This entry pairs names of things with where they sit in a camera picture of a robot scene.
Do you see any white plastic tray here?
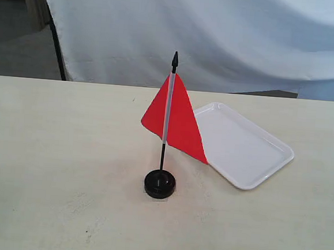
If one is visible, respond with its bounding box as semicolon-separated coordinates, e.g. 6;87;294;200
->
194;102;294;191

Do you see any black round flag base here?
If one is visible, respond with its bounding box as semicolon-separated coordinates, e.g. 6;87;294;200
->
144;169;177;199

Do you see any black stand pole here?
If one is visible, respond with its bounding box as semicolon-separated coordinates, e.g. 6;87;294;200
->
44;17;72;81

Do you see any white backdrop cloth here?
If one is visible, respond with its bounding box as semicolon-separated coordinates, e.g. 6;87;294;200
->
47;0;334;100

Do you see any red flag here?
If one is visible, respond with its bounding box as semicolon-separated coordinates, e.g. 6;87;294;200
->
141;52;208;170

